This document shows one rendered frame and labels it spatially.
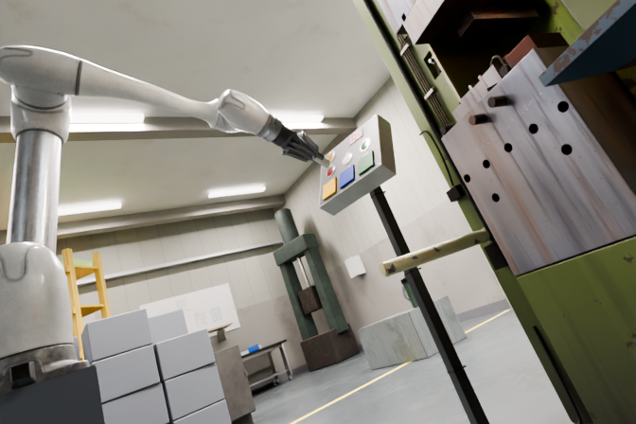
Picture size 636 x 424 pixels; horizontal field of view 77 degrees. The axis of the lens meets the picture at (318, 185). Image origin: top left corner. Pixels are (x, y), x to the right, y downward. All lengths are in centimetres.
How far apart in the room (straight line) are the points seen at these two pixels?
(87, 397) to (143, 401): 208
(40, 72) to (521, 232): 128
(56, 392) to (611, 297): 108
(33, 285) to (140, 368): 207
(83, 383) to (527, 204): 101
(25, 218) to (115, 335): 183
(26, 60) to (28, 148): 22
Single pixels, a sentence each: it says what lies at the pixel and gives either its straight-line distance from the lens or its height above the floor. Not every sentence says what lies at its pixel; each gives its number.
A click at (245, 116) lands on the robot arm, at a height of 120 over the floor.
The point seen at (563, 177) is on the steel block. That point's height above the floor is 63.
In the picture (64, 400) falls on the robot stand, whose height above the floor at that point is 56.
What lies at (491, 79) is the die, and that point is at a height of 96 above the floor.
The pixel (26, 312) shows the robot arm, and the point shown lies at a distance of 88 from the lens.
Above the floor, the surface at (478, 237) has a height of 62.
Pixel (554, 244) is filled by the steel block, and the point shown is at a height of 51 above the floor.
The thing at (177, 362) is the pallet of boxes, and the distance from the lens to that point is 297.
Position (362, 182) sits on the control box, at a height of 95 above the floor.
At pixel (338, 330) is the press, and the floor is 50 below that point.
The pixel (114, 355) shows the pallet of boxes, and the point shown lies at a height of 84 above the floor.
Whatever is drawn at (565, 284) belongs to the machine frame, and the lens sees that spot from 114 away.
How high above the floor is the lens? 51
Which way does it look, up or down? 20 degrees up
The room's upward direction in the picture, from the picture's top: 22 degrees counter-clockwise
